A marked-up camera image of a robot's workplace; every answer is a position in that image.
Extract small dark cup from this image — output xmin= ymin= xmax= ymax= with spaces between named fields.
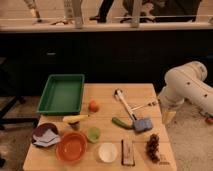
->
xmin=70 ymin=122 xmax=80 ymax=131

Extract green plastic cup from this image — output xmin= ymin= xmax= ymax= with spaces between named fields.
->
xmin=87 ymin=127 xmax=101 ymax=143

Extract brown chocolate bar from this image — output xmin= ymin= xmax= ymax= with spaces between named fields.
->
xmin=121 ymin=139 xmax=135 ymax=166

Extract dark red plate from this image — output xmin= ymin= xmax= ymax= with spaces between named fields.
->
xmin=32 ymin=123 xmax=58 ymax=142

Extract folded white cloth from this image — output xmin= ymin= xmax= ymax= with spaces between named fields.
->
xmin=33 ymin=129 xmax=61 ymax=147

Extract blue sponge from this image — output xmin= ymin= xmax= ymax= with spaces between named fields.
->
xmin=134 ymin=118 xmax=153 ymax=132

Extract orange plastic bowl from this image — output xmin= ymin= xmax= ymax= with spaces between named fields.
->
xmin=56 ymin=131 xmax=87 ymax=164

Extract bunch of dark grapes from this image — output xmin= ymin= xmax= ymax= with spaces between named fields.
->
xmin=146 ymin=134 xmax=160 ymax=163

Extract green cucumber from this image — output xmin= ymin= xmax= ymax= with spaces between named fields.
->
xmin=111 ymin=117 xmax=134 ymax=130

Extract orange fruit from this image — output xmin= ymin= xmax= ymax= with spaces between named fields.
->
xmin=88 ymin=100 xmax=100 ymax=112

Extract green plastic tray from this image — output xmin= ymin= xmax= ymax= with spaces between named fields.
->
xmin=37 ymin=74 xmax=85 ymax=116

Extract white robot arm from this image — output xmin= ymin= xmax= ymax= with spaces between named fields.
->
xmin=158 ymin=61 xmax=213 ymax=124

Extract yellow banana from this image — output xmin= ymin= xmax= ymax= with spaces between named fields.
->
xmin=63 ymin=115 xmax=89 ymax=124

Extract white paper cup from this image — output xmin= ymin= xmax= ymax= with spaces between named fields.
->
xmin=98 ymin=143 xmax=118 ymax=163

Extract white handled brush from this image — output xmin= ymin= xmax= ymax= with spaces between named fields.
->
xmin=114 ymin=89 xmax=137 ymax=121

